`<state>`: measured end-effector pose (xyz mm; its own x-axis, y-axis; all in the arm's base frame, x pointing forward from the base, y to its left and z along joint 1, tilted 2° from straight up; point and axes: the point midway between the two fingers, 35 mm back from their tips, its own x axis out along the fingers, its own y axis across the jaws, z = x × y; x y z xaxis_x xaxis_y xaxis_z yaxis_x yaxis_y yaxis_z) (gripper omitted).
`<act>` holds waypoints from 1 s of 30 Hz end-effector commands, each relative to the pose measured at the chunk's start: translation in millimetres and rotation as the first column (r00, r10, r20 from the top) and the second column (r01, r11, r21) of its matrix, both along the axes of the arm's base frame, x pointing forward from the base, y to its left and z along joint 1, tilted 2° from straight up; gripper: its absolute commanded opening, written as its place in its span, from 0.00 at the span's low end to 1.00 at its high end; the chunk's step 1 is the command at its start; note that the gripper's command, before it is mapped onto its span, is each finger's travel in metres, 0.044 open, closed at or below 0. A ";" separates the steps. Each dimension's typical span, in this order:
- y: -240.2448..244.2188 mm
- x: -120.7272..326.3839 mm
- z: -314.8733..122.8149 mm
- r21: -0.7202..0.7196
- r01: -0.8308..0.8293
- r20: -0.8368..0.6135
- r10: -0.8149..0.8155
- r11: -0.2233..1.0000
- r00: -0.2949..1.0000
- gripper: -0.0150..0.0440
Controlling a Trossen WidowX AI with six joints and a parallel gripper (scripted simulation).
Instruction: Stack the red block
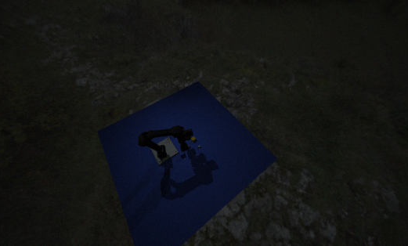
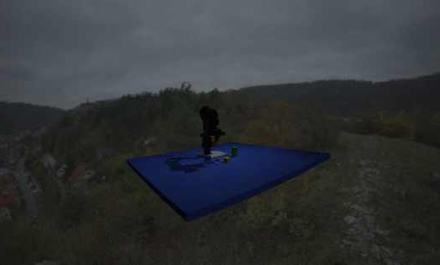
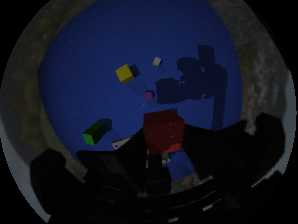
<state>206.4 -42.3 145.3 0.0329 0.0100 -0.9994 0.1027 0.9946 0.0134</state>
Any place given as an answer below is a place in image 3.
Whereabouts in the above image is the yellow cube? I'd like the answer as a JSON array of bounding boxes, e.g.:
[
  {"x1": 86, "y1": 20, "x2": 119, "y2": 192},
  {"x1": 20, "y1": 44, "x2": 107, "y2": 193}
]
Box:
[{"x1": 116, "y1": 64, "x2": 134, "y2": 83}]

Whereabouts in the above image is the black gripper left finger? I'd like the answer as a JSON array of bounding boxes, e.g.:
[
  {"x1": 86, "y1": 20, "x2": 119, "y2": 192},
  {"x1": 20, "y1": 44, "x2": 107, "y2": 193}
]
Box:
[{"x1": 76, "y1": 128, "x2": 148, "y2": 193}]

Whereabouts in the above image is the green block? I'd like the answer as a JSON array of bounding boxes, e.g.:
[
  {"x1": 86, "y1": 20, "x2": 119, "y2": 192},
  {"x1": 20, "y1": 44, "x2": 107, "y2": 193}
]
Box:
[
  {"x1": 90, "y1": 123, "x2": 106, "y2": 137},
  {"x1": 82, "y1": 127, "x2": 101, "y2": 145}
]

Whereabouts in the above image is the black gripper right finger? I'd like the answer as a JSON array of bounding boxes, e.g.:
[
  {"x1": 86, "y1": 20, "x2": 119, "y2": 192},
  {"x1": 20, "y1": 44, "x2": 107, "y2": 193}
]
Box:
[{"x1": 182, "y1": 119, "x2": 247, "y2": 181}]

